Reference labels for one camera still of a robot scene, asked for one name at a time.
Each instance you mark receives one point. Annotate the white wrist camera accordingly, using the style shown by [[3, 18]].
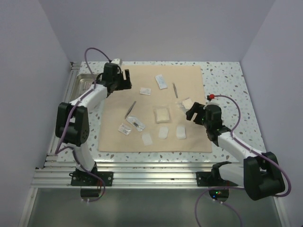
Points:
[[212, 100], [117, 61]]

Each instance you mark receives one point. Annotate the bagged gauze pad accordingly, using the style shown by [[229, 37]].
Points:
[[162, 114]]

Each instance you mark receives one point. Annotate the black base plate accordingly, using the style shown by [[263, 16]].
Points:
[[206, 179], [79, 178]]

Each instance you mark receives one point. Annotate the aluminium rail frame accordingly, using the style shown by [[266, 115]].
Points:
[[167, 169]]

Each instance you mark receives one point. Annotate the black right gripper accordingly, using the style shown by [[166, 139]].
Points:
[[197, 108]]

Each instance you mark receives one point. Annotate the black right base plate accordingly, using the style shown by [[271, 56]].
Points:
[[206, 179]]

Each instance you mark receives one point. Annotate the steel instrument tray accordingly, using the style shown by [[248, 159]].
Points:
[[77, 89]]

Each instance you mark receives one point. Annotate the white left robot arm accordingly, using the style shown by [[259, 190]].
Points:
[[72, 122]]

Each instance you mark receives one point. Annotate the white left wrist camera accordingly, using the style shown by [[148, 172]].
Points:
[[117, 61]]

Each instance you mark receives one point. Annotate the bagged white gloves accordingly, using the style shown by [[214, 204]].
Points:
[[185, 104]]

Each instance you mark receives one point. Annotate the clear packet with black item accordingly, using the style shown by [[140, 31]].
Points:
[[134, 121]]

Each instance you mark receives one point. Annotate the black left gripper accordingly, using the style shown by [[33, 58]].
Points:
[[125, 84]]

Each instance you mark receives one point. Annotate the white gauze roll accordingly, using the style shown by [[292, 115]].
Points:
[[180, 132], [163, 133], [147, 140]]

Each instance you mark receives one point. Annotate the pink packet in tray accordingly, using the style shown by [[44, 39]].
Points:
[[87, 85]]

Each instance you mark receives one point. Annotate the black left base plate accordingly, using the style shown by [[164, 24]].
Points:
[[79, 178]]

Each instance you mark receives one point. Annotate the white blue sterile pouch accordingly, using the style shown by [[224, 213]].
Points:
[[161, 82]]

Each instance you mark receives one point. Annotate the steel tweezers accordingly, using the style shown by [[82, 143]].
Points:
[[175, 90], [130, 109]]

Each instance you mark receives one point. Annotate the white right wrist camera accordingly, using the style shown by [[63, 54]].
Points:
[[212, 100]]

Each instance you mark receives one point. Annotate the beige cloth mat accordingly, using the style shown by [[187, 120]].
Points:
[[149, 118]]

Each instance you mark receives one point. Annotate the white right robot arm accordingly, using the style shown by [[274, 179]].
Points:
[[257, 172]]

